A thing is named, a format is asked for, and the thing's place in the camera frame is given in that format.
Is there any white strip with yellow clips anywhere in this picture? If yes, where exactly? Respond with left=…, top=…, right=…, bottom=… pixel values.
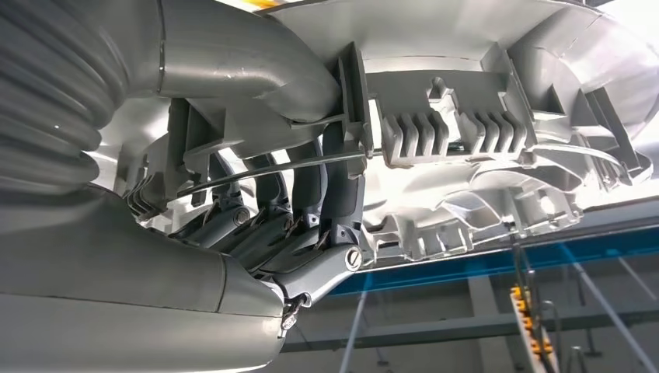
left=508, top=284, right=561, bottom=373

